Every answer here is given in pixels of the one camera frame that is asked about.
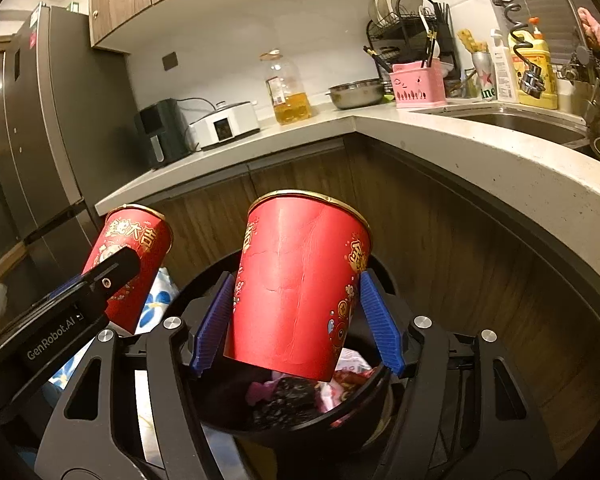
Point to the yellow detergent bottle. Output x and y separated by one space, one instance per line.
550 60

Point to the dark wall outlet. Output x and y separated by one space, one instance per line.
170 61

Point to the white electric cooker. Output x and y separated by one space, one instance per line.
225 127

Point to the red paper cup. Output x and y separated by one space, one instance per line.
295 285
140 240

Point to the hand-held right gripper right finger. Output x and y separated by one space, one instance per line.
380 325

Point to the pink utensil holder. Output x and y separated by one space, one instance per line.
417 87

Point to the grey refrigerator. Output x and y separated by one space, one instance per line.
55 135

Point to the black dish rack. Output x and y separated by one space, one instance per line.
380 55

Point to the steel bowl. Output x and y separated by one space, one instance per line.
357 95

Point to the black trash bin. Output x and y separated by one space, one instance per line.
230 410

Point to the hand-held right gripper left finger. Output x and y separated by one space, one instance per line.
212 330

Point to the magenta plastic bag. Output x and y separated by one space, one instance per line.
260 391

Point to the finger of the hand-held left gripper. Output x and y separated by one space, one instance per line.
115 270

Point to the window blinds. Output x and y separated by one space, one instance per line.
550 10

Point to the steel sink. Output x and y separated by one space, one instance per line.
520 122

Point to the white bottle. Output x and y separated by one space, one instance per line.
502 70

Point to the beer can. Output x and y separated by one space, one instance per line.
485 77

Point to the black air fryer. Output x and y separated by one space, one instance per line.
160 135

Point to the blue floral tablecloth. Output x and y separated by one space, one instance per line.
160 300

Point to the large black plastic bag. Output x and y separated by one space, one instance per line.
285 400

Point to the cooking oil bottle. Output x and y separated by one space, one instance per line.
287 100

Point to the red printed snack bag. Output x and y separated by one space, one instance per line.
352 372

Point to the steel spring faucet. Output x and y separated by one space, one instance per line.
531 80

